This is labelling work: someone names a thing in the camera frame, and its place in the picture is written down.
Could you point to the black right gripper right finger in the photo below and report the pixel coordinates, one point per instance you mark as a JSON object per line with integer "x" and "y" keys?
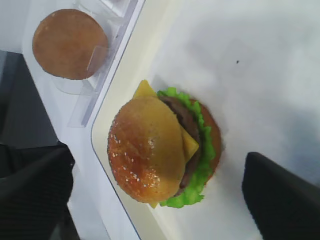
{"x": 282, "y": 205}

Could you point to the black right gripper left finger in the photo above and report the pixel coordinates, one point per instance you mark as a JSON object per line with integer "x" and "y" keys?
{"x": 35, "y": 186}

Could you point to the sesame top bun half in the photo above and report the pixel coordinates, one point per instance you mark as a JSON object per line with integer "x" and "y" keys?
{"x": 145, "y": 150}

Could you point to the green lettuce leaf on stack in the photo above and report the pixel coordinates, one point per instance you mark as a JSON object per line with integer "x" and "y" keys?
{"x": 198, "y": 122}

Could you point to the brown meat patty on stack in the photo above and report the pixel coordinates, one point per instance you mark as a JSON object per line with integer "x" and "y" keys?
{"x": 187, "y": 121}

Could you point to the orange cheese slice on stack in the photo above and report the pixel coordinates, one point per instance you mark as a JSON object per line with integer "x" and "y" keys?
{"x": 191, "y": 145}

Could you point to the bottom bun on tray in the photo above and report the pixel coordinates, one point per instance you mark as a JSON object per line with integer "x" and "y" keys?
{"x": 216, "y": 139}

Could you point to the brown bun in left rack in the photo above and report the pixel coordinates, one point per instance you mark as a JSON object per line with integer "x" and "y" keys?
{"x": 70, "y": 44}

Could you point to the white paper tray liner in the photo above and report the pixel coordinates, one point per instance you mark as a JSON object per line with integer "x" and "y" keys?
{"x": 262, "y": 87}

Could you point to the cream rectangular metal tray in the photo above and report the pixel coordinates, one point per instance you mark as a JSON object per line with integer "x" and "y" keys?
{"x": 250, "y": 75}

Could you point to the left clear acrylic rack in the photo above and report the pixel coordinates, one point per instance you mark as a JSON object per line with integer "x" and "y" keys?
{"x": 70, "y": 103}

